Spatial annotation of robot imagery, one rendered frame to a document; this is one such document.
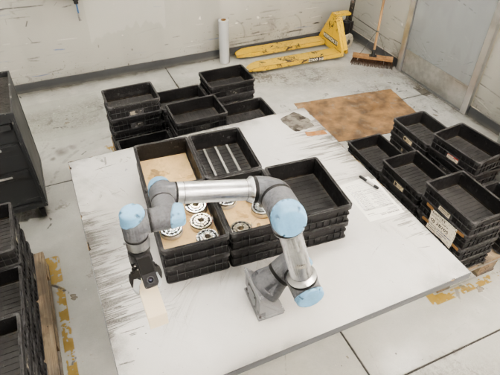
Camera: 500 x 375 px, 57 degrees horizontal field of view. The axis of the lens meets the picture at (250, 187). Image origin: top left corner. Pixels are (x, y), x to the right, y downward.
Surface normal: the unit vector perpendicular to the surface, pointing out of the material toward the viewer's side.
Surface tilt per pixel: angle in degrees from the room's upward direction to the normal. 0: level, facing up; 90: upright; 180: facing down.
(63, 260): 0
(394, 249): 0
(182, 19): 90
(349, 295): 0
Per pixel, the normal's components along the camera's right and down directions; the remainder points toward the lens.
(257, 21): 0.41, 0.60
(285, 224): 0.26, 0.46
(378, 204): 0.01, -0.76
